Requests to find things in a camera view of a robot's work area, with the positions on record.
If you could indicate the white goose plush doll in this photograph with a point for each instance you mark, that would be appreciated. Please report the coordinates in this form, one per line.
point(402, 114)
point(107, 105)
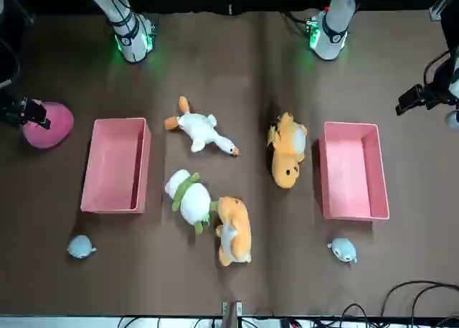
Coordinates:
point(195, 127)

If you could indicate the yellow plush doll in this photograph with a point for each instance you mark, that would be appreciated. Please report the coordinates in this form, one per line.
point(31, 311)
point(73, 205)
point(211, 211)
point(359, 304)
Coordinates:
point(236, 216)
point(287, 163)

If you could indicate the white duck doll green scarf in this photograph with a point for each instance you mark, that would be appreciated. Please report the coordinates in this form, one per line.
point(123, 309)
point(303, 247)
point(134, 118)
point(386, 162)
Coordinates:
point(193, 202)

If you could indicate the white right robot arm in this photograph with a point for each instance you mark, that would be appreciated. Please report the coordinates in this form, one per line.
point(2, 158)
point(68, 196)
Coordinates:
point(132, 44)

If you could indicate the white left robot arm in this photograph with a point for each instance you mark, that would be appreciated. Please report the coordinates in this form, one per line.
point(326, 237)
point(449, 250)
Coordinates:
point(331, 37)

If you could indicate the pink plastic box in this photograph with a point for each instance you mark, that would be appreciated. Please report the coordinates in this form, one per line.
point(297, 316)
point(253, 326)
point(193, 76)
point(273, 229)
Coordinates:
point(114, 163)
point(348, 177)

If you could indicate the small grey-blue plush doll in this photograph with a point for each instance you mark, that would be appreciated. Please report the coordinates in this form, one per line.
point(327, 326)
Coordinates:
point(79, 247)
point(343, 249)

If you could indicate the pink plush doll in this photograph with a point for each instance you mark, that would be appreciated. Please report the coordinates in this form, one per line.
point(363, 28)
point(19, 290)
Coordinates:
point(57, 127)

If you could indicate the white desk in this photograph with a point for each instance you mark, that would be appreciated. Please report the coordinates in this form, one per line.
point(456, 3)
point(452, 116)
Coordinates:
point(54, 323)

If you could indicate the aluminium profile bar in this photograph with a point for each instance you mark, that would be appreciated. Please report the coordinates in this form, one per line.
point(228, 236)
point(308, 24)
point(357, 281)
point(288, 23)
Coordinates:
point(443, 10)

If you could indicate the aluminium profile post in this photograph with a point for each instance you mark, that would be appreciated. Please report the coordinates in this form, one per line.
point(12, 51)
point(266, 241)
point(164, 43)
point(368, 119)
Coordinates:
point(231, 313)

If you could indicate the black camera on stand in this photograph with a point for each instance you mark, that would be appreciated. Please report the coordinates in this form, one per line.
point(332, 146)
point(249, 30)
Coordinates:
point(412, 98)
point(34, 111)

